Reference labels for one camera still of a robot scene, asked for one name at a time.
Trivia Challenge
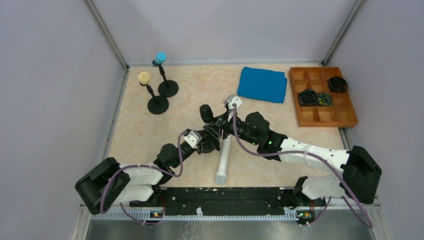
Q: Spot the black toy microphone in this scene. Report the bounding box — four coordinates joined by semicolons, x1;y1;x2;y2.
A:
199;104;221;141

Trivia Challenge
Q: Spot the yellow black coiled cable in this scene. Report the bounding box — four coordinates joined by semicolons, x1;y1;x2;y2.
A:
316;92;334;107

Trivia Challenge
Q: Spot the blue folded cloth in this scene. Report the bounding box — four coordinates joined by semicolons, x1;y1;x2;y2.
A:
237;66;288;104

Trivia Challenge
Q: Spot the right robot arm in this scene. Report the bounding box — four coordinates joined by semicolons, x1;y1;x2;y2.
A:
200;109;382;205

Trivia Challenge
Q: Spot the yellow toy microphone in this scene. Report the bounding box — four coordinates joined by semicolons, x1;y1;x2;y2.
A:
138;71;152;87

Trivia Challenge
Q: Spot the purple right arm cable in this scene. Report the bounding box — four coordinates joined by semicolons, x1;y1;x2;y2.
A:
231;104;375;229

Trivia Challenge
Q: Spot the wooden compartment tray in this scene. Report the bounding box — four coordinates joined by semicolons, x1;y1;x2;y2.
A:
288;67;359;128

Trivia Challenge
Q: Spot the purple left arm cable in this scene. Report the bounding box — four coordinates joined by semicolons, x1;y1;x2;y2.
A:
99;130;190;227

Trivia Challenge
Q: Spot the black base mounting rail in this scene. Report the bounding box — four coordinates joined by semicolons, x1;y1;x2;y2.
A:
129;187;319;218

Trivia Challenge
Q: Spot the black mic stand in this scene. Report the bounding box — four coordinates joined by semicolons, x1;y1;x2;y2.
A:
146;85;169;115
158;65;179;98
196;130;221;155

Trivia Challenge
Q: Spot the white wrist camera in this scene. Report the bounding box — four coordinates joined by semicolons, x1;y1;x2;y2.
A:
183;130;203;149
223;94;243;113

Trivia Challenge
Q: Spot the blue toy microphone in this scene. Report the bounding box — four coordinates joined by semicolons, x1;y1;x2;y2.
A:
151;52;167;67

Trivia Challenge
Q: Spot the white toy microphone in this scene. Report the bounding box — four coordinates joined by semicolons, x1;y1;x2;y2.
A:
215;136;231;185

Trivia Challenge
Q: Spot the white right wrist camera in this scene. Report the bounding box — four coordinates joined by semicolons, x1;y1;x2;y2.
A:
223;94;243;113

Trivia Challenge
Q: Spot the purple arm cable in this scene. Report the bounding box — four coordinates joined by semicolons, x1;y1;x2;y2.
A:
99;130;190;227
231;104;375;229

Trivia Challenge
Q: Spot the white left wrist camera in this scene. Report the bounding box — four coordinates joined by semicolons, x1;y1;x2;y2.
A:
183;130;203;149

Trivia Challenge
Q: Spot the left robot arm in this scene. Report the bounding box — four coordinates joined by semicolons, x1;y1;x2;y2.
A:
74;137;216;215

